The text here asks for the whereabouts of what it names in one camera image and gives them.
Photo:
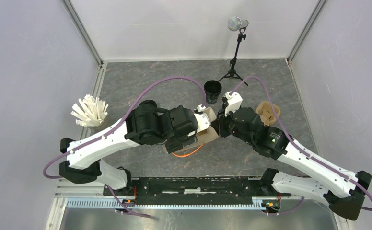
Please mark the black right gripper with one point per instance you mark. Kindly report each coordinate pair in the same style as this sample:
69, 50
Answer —
219, 124

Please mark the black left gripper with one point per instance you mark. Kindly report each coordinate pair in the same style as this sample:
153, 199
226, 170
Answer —
178, 144

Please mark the paper takeout bag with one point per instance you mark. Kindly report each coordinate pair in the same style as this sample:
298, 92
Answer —
200, 138

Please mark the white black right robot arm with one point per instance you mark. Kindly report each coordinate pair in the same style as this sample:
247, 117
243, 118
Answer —
343, 191

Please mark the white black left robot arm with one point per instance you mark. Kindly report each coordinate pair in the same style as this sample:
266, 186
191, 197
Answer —
147, 124

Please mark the stack of black cups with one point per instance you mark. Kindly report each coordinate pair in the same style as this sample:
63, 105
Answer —
212, 90

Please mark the white straws in cup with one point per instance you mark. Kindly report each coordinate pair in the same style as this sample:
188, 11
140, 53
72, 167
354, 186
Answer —
90, 111

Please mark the microphone on black tripod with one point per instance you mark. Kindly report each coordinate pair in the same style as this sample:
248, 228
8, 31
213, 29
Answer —
240, 25

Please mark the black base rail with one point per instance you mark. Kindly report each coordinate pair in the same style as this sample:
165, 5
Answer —
194, 193

